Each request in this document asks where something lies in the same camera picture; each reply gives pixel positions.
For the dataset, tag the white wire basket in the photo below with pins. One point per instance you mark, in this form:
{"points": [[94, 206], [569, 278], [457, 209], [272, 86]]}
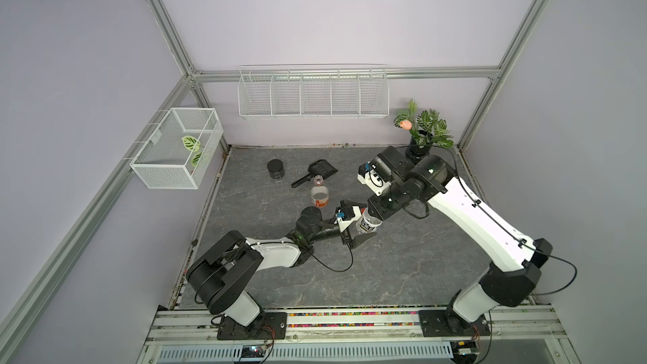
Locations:
{"points": [[163, 163]]}

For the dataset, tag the long white wire shelf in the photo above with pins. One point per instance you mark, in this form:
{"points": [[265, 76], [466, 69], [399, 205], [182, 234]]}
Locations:
{"points": [[334, 91]]}

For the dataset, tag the green leaf in basket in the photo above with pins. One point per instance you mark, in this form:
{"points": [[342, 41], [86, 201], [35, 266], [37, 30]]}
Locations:
{"points": [[191, 143]]}

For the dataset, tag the clear bottle white label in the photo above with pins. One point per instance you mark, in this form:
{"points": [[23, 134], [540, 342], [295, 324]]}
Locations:
{"points": [[367, 223]]}

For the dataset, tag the aluminium front rail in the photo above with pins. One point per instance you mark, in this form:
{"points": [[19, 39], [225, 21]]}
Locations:
{"points": [[374, 334]]}

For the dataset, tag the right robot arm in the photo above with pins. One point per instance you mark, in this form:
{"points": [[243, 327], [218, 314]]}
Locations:
{"points": [[515, 259]]}

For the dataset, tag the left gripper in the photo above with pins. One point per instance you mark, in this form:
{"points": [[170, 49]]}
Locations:
{"points": [[355, 241]]}

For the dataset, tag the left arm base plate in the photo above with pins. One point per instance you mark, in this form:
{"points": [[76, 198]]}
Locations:
{"points": [[268, 326]]}

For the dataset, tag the black scoop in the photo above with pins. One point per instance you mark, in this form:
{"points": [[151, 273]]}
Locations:
{"points": [[321, 167]]}

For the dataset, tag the black round jar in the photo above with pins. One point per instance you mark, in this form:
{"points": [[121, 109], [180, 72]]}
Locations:
{"points": [[276, 169]]}

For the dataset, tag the black vase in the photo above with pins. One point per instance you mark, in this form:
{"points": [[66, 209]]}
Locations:
{"points": [[415, 152]]}

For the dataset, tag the clear bottle red label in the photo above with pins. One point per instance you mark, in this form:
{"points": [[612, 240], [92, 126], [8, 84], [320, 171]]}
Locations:
{"points": [[320, 194]]}

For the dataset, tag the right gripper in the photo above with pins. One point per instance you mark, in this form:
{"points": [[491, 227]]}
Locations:
{"points": [[377, 209]]}

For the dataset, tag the artificial green plant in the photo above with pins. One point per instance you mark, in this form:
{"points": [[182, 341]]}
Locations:
{"points": [[426, 127]]}

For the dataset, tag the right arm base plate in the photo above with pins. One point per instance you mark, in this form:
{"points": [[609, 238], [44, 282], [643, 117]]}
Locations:
{"points": [[440, 323]]}

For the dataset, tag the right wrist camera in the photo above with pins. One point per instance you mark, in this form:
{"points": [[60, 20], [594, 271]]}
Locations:
{"points": [[377, 176]]}

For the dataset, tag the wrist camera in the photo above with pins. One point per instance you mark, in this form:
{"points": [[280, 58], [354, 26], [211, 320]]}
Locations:
{"points": [[347, 219], [377, 176]]}

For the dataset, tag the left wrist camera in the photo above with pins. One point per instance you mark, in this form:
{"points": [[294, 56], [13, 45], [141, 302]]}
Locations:
{"points": [[347, 219]]}

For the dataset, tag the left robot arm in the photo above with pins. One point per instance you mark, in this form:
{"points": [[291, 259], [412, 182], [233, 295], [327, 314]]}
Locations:
{"points": [[220, 276]]}

